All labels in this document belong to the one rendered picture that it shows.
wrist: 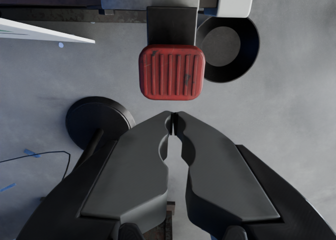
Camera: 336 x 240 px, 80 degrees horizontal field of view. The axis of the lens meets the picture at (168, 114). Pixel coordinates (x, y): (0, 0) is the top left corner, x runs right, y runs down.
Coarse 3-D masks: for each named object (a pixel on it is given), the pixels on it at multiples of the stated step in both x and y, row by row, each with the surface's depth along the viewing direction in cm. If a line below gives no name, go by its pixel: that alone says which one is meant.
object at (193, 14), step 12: (156, 12) 24; (168, 12) 24; (180, 12) 24; (192, 12) 24; (156, 24) 24; (168, 24) 24; (180, 24) 24; (192, 24) 24; (156, 36) 25; (168, 36) 25; (180, 36) 25; (192, 36) 25
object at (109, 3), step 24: (0, 0) 30; (24, 0) 30; (48, 0) 30; (72, 0) 30; (96, 0) 30; (120, 0) 28; (144, 0) 28; (168, 0) 28; (192, 0) 28; (216, 0) 30
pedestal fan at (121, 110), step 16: (96, 96) 104; (80, 112) 105; (96, 112) 105; (112, 112) 105; (128, 112) 108; (80, 128) 109; (96, 128) 109; (112, 128) 109; (128, 128) 109; (80, 144) 114; (96, 144) 100; (80, 160) 86; (64, 176) 86
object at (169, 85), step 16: (144, 48) 20; (160, 48) 20; (176, 48) 20; (192, 48) 20; (144, 64) 21; (160, 64) 21; (176, 64) 21; (192, 64) 21; (144, 80) 22; (160, 80) 22; (176, 80) 22; (192, 80) 22; (144, 96) 23; (160, 96) 22; (176, 96) 22; (192, 96) 22
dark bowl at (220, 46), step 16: (208, 32) 90; (224, 32) 90; (240, 32) 89; (256, 32) 84; (208, 48) 93; (224, 48) 93; (240, 48) 93; (256, 48) 88; (208, 64) 96; (224, 64) 97; (240, 64) 94; (208, 80) 93; (224, 80) 94
